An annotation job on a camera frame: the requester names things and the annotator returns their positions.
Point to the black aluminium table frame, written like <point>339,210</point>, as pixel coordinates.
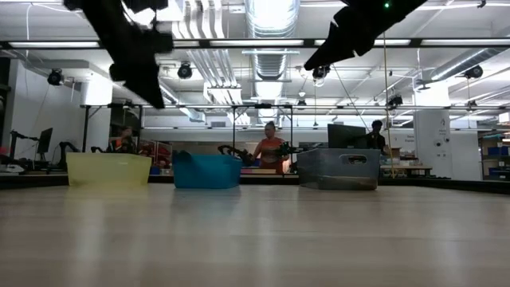
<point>438,184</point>

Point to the shelf with blue bins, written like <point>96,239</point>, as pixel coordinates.
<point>498,151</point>

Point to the red storage crates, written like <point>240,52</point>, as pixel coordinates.
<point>157,151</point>

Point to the black hanging camera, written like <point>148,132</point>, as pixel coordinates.
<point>320,73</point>
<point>185,71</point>
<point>55,77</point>
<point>474,71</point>
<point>395,100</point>

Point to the grey plastic bin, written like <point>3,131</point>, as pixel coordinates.
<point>338,171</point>

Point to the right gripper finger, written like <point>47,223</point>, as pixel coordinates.
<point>363,45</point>
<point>330,52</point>

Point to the black metal rig frame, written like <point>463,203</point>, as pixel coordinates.
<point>85,127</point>

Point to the blue plastic bin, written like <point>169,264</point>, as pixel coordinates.
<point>205,172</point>

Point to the silver air duct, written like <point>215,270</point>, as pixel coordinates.
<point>271,64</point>

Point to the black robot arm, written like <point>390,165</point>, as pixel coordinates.
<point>65,151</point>

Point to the yellow translucent plastic bin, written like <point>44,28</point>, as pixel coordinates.
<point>109,169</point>

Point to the black monitor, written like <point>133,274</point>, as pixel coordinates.
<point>45,139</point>
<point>346,136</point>

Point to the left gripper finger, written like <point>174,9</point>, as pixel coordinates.
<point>143,85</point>

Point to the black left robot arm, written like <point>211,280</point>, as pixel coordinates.
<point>145,4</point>

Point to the person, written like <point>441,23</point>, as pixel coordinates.
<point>271,149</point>
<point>123,141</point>
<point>376,137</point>

